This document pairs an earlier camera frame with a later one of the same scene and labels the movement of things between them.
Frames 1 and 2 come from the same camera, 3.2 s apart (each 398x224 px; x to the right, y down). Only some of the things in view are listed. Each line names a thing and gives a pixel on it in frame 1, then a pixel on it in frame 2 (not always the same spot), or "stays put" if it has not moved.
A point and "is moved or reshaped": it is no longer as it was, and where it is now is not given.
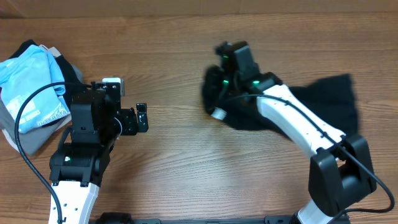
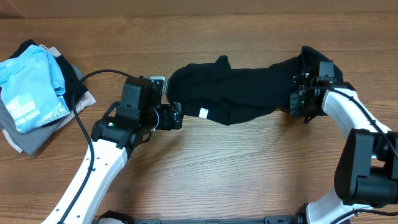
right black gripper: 210,78 -> 295,110
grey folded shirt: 31,141 stays put
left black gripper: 130,126 -> 167,121
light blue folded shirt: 34,68 stays put
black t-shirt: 335,97 is moved or reshaped
